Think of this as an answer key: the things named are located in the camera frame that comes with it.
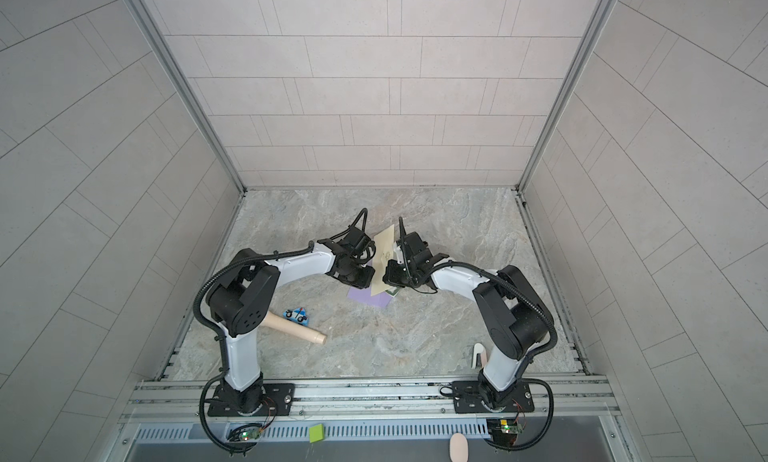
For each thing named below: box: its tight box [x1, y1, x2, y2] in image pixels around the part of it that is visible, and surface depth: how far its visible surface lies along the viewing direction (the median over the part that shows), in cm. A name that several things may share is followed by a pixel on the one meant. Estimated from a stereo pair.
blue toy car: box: [282, 307, 309, 326], surface depth 84 cm
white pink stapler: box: [471, 343, 487, 369], surface depth 78 cm
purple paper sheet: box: [347, 286, 393, 307], surface depth 90 cm
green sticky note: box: [309, 424, 325, 443], surface depth 67 cm
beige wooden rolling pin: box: [259, 311, 327, 345], surface depth 82 cm
